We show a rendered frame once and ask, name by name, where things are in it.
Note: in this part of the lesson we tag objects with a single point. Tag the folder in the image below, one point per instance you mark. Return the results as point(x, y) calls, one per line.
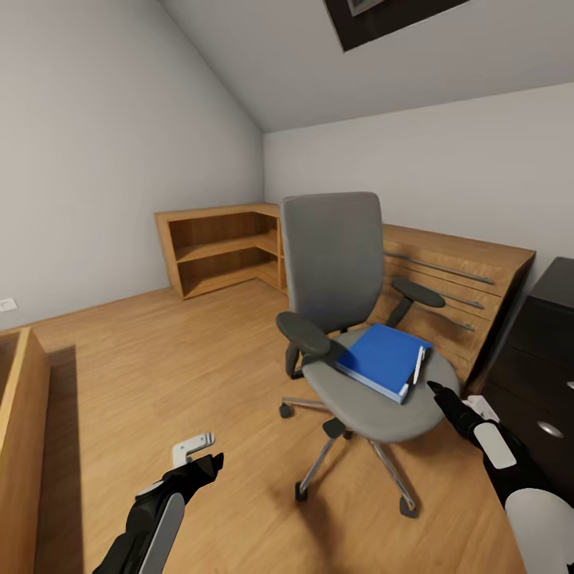
point(385, 359)

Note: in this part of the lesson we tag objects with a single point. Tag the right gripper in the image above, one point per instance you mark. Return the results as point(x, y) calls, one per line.
point(449, 402)

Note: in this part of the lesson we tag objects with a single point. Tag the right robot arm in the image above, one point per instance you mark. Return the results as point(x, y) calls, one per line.
point(541, 519)

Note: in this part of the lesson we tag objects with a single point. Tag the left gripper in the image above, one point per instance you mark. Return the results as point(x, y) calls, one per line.
point(200, 472)

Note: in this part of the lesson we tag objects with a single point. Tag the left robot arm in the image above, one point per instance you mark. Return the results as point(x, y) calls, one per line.
point(155, 518)

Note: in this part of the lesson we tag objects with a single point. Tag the cabinet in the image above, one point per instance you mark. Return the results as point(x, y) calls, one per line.
point(531, 388)
point(478, 281)

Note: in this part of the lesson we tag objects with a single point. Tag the swivel chair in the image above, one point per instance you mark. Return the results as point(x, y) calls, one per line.
point(333, 250)

